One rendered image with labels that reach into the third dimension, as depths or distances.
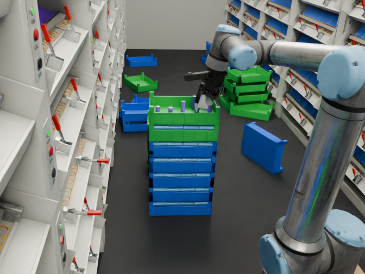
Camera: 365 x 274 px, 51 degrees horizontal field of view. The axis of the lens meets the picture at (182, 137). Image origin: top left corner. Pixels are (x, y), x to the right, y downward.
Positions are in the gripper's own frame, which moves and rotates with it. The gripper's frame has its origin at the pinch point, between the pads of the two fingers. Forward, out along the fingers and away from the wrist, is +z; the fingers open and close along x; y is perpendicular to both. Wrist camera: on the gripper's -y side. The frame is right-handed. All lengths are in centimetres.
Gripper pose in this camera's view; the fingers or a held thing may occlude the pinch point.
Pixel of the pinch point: (196, 107)
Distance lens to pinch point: 164.7
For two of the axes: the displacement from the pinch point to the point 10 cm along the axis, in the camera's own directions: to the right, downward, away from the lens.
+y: 8.6, 4.5, -2.5
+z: -2.7, 8.1, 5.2
